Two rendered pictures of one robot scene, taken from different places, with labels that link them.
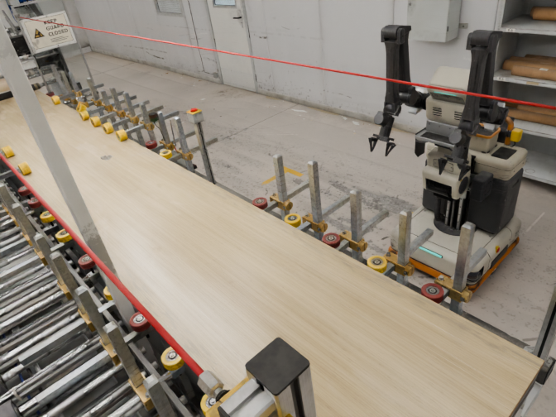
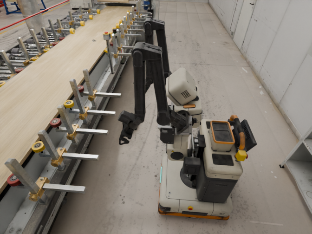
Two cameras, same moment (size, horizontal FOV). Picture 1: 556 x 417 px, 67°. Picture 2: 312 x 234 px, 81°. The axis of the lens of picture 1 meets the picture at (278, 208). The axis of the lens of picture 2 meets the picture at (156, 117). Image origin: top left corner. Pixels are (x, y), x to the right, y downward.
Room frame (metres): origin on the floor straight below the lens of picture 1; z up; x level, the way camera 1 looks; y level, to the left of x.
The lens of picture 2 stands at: (1.22, -1.54, 1.93)
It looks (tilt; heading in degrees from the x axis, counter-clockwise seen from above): 42 degrees down; 42
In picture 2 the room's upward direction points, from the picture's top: 1 degrees clockwise
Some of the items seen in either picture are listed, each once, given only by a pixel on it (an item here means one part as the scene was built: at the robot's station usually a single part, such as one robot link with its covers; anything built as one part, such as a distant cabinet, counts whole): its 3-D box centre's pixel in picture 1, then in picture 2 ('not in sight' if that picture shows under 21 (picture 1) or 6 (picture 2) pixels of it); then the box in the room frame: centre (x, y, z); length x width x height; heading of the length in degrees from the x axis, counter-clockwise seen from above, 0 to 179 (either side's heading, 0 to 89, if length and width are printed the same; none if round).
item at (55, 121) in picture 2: (331, 246); (57, 126); (1.48, -0.22, 0.85); 0.08 x 0.08 x 0.11
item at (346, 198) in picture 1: (321, 216); (92, 112); (1.80, -0.22, 0.80); 0.43 x 0.03 x 0.04; 128
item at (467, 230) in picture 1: (461, 274); (30, 184); (1.14, -0.65, 0.92); 0.04 x 0.04 x 0.48; 38
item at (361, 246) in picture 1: (352, 241); (73, 132); (1.55, -0.33, 0.81); 0.14 x 0.06 x 0.05; 38
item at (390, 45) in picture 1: (392, 72); (149, 55); (2.11, -0.68, 1.40); 0.11 x 0.06 x 0.43; 38
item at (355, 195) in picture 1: (357, 233); (69, 129); (1.53, -0.34, 0.87); 0.04 x 0.04 x 0.48; 38
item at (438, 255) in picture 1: (453, 237); (192, 181); (2.22, -1.17, 0.16); 0.67 x 0.64 x 0.25; 128
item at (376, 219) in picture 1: (359, 233); (81, 131); (1.60, -0.37, 0.81); 0.43 x 0.03 x 0.04; 128
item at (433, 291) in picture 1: (431, 299); (18, 182); (1.09, -0.52, 0.85); 0.08 x 0.08 x 0.11
